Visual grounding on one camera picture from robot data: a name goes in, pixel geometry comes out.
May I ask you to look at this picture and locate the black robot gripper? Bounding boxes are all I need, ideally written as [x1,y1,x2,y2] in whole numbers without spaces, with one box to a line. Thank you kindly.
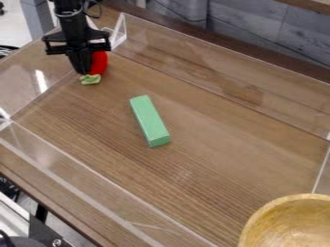
[41,28,112,75]

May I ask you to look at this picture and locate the black metal bracket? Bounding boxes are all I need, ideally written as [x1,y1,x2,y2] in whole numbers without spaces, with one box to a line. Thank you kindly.
[27,215,73,247]

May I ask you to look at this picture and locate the green rectangular block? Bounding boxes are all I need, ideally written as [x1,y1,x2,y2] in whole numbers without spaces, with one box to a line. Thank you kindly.
[128,96,170,148]

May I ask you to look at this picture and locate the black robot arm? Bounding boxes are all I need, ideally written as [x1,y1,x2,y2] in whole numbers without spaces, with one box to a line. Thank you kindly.
[41,0,110,74]

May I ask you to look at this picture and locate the wooden bowl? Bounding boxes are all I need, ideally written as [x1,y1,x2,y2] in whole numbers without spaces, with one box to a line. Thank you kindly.
[237,194,330,247]

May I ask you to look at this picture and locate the black cable loop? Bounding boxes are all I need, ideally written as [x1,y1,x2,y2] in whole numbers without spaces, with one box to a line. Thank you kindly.
[0,229,17,247]

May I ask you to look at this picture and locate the grey table leg post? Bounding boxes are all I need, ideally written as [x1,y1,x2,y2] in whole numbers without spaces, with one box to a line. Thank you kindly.
[18,0,54,40]

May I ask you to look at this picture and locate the red plush strawberry fruit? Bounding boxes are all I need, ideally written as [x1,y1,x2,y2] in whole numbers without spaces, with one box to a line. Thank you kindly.
[78,51,108,85]

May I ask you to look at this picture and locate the clear acrylic tray enclosure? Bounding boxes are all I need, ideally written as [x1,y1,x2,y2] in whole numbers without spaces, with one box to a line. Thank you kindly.
[0,13,330,247]

